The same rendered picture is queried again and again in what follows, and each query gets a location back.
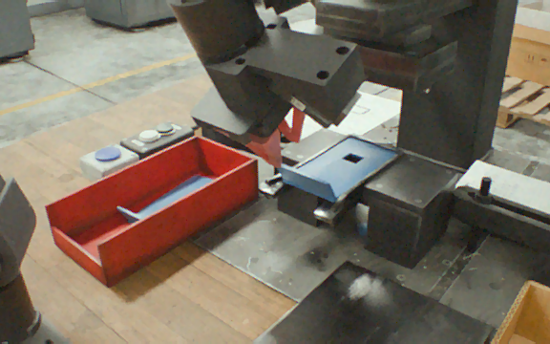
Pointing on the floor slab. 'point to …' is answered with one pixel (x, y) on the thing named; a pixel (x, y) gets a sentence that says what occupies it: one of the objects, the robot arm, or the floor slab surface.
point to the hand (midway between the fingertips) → (282, 147)
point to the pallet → (508, 114)
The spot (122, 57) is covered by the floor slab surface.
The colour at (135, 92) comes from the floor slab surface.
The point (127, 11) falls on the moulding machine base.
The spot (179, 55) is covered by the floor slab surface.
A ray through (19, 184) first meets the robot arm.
